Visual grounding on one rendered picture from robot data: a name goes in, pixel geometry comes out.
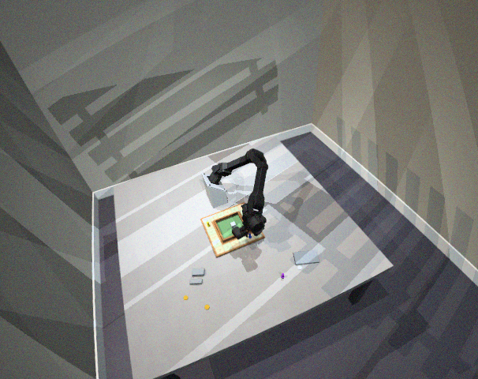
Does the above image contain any cream game board with green tray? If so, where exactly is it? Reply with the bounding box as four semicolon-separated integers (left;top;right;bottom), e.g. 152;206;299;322
202;205;263;254

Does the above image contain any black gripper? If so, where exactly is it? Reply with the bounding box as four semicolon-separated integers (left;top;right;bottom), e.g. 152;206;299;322
232;215;267;240

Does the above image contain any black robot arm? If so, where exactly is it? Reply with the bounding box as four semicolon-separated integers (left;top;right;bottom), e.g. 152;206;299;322
207;148;268;236

